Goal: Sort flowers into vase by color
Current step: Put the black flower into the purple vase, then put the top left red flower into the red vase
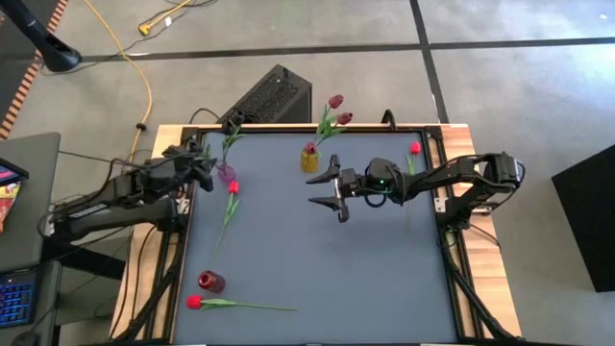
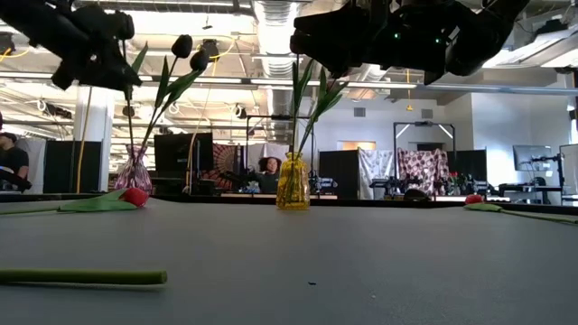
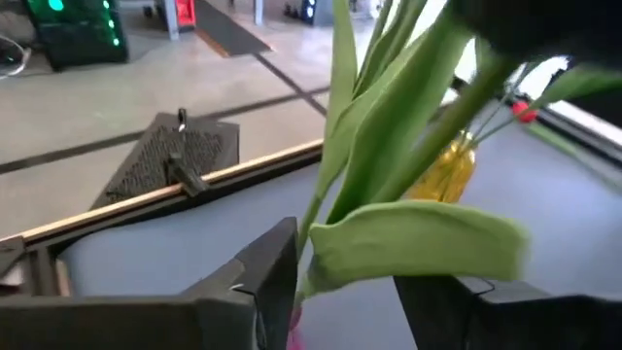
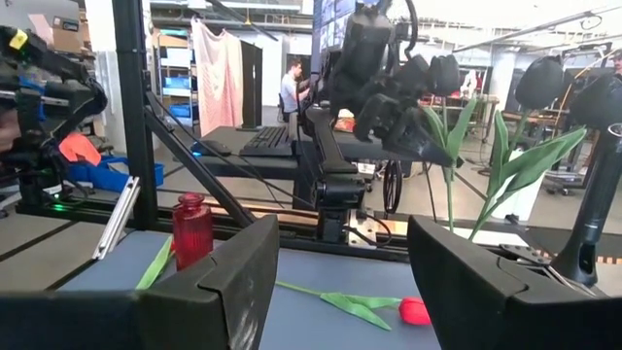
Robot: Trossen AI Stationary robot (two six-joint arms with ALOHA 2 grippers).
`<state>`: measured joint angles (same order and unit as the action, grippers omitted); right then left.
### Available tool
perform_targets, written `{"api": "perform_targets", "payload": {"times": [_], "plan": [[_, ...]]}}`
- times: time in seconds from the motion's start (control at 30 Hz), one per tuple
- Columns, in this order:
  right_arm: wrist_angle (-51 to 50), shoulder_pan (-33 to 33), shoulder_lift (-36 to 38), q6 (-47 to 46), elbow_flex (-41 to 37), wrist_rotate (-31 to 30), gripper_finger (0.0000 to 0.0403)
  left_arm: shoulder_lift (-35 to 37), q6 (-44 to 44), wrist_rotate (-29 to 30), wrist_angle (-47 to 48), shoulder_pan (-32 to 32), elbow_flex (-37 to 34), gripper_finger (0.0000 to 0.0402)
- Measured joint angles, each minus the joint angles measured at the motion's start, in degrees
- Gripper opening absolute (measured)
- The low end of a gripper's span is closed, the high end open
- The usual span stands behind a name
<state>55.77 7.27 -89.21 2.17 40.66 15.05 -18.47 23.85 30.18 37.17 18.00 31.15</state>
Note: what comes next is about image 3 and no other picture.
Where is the black floor mat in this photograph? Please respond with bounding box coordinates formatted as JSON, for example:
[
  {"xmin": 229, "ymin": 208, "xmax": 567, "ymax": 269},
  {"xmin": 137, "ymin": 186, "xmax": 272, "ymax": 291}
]
[{"xmin": 193, "ymin": 0, "xmax": 273, "ymax": 58}]

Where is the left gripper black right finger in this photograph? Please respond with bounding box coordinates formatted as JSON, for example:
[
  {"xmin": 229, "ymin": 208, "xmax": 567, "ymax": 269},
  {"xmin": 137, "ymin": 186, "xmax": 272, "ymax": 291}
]
[{"xmin": 393, "ymin": 274, "xmax": 622, "ymax": 350}]

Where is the black computer with green lights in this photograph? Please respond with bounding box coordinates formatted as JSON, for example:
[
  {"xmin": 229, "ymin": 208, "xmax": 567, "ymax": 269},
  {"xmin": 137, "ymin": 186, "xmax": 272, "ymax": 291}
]
[{"xmin": 23, "ymin": 0, "xmax": 130, "ymax": 73}]

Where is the yellow glass vase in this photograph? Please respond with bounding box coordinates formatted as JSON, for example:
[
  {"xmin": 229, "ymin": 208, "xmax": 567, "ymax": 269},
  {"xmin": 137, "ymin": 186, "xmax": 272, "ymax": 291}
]
[{"xmin": 405, "ymin": 135, "xmax": 477, "ymax": 204}]

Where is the red artificial tulip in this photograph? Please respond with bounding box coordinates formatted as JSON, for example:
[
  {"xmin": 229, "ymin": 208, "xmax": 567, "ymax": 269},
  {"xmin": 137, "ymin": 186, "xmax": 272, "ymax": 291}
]
[{"xmin": 512, "ymin": 100, "xmax": 622, "ymax": 193}]

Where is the wooden table border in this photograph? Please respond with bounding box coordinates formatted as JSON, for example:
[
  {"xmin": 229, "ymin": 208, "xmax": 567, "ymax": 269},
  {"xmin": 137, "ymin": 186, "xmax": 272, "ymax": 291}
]
[{"xmin": 0, "ymin": 138, "xmax": 326, "ymax": 247}]

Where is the black artificial tulip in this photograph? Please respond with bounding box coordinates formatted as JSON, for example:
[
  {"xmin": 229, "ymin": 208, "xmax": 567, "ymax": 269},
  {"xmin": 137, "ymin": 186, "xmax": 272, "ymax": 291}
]
[{"xmin": 294, "ymin": 0, "xmax": 622, "ymax": 312}]

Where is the pink glass vase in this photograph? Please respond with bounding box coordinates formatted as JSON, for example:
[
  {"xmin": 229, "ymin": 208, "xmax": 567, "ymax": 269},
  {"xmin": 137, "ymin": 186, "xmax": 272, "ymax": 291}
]
[{"xmin": 285, "ymin": 304, "xmax": 308, "ymax": 350}]

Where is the red box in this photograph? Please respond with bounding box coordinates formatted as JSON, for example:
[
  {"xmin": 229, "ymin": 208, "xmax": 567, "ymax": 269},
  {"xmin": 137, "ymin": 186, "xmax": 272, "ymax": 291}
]
[{"xmin": 174, "ymin": 0, "xmax": 197, "ymax": 28}]

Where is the black table edge clamp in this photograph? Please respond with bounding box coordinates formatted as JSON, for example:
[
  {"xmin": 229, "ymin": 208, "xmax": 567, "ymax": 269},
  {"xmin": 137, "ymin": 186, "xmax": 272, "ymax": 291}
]
[{"xmin": 164, "ymin": 153, "xmax": 210, "ymax": 198}]

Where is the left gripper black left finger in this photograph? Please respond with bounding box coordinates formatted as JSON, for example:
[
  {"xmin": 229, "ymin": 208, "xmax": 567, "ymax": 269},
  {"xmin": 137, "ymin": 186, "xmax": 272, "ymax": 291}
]
[{"xmin": 0, "ymin": 216, "xmax": 300, "ymax": 350}]

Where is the black mesh computer case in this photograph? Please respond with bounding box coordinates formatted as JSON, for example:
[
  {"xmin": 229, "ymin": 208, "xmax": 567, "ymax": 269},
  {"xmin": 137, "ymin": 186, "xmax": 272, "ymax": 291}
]
[{"xmin": 89, "ymin": 111, "xmax": 242, "ymax": 211}]

